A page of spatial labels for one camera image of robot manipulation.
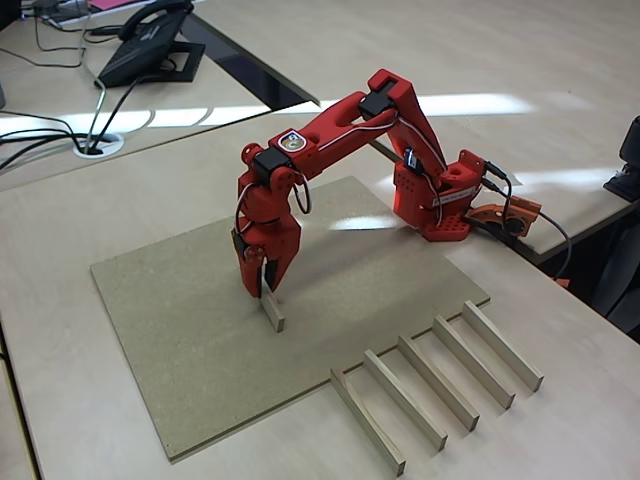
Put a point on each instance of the red robot arm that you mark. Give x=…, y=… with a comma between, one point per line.
x=332, y=127

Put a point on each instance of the brown fibreboard sheet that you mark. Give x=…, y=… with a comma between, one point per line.
x=200, y=350

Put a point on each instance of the black desk phone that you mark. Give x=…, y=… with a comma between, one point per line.
x=132, y=57

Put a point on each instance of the orange table clamp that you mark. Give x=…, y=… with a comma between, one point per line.
x=520, y=212

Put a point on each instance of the black phone handset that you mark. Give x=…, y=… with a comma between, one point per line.
x=150, y=17

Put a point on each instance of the pink folder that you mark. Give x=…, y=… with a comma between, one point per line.
x=115, y=4

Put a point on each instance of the black monitor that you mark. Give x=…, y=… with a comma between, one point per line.
x=7, y=10

